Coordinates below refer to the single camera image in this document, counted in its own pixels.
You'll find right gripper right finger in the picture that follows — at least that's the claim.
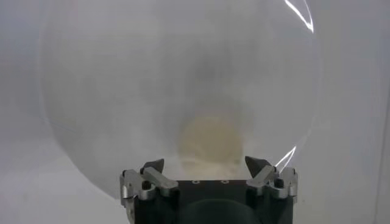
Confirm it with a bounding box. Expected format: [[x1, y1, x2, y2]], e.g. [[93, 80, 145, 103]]
[[245, 155, 299, 201]]

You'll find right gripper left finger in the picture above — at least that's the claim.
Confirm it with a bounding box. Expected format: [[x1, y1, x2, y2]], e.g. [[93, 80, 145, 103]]
[[119, 158, 180, 201]]

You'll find white steamed baozi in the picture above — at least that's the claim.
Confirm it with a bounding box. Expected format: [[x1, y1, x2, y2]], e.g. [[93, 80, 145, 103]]
[[176, 114, 246, 180]]

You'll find white round plate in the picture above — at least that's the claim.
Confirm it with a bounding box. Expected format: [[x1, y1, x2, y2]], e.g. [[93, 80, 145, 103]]
[[38, 0, 324, 201]]

